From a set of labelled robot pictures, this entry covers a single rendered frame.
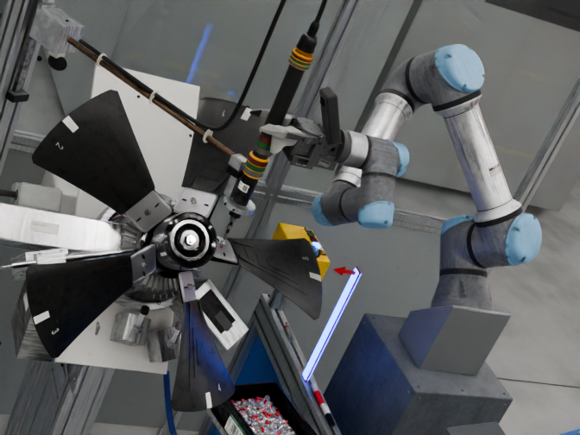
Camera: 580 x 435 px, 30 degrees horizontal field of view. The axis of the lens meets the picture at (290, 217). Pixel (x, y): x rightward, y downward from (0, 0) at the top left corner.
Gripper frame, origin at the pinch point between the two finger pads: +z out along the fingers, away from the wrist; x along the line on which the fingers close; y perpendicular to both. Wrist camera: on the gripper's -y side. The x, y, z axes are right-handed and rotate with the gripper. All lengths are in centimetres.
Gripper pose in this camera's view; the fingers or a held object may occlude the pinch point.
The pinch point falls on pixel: (261, 117)
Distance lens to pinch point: 220.6
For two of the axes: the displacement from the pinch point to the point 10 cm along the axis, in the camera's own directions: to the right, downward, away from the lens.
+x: -3.0, -5.4, 7.9
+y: -3.8, 8.3, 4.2
